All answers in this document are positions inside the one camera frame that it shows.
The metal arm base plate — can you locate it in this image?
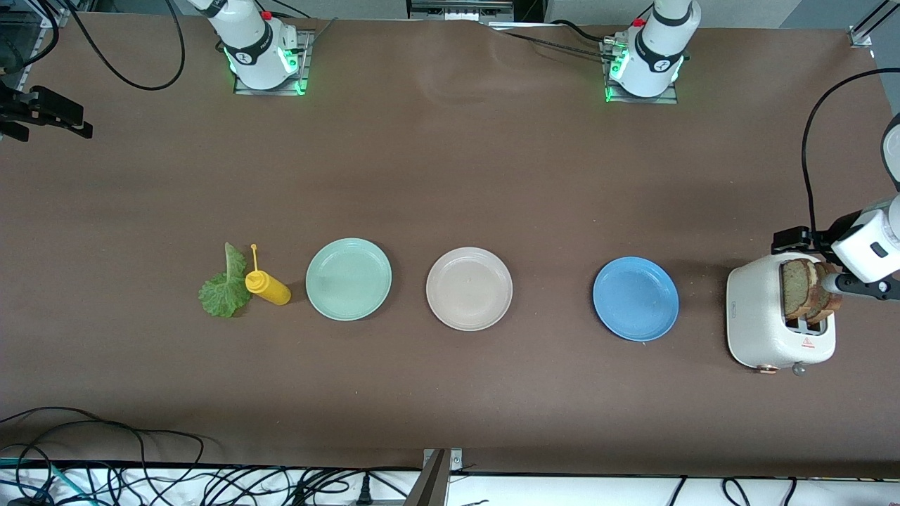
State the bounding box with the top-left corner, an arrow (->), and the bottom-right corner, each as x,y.
233,30 -> 314,96
603,39 -> 679,105

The teal cable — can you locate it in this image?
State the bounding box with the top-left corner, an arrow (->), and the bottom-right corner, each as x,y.
0,457 -> 92,506

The aluminium frame profile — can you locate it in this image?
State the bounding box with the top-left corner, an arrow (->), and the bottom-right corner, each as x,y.
847,0 -> 900,48
0,0 -> 78,71

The black cable on tabletop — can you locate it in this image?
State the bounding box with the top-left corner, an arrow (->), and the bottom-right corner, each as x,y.
485,20 -> 623,63

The mint green plate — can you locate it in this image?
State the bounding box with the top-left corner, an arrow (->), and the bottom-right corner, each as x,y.
305,238 -> 393,322

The white toaster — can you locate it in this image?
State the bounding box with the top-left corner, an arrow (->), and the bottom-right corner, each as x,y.
726,252 -> 837,377

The dark crust bread slice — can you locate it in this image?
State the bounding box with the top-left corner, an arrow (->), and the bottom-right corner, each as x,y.
807,261 -> 843,325

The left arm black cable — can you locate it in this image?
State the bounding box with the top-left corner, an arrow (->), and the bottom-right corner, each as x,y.
802,67 -> 900,236

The grey metal box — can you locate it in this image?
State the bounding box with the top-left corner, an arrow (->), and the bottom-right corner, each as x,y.
406,0 -> 515,22

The metal table edge bracket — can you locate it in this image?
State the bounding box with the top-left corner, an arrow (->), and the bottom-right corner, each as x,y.
419,448 -> 463,506

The looped black floor cable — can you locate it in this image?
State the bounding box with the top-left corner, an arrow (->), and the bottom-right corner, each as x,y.
0,406 -> 206,468

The light crust bread slice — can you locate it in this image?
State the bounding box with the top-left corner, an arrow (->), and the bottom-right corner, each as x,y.
780,258 -> 820,320

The blue plate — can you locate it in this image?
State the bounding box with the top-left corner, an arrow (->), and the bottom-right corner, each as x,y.
592,256 -> 680,343

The beige plate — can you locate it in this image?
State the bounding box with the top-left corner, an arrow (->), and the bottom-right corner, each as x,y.
425,247 -> 514,332

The yellow squeeze bottle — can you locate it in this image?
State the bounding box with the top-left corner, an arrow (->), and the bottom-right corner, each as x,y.
245,244 -> 292,306

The green lettuce leaf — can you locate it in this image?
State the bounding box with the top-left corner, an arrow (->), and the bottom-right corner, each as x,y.
198,242 -> 252,318

